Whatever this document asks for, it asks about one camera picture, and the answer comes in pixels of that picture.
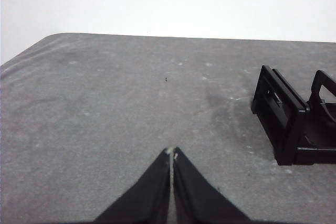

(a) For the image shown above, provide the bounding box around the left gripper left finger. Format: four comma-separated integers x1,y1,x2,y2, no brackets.
93,147,172,224

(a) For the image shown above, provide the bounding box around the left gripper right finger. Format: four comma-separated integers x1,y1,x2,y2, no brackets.
172,146,253,224

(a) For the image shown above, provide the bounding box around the black dish rack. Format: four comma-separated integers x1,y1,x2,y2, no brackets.
250,65,336,166

